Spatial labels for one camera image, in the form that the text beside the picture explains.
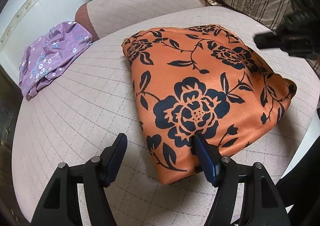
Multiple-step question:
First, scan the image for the orange black floral blouse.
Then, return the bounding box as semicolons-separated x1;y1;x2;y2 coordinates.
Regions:
121;24;297;185

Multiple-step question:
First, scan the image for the brown wooden glass door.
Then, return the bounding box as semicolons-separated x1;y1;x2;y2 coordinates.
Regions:
1;68;22;222

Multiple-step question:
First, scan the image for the pink quilted mattress cover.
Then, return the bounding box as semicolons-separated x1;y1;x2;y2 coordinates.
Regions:
12;7;266;225

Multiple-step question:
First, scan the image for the purple floral cloth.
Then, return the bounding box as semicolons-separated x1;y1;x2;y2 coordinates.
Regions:
18;21;92;100

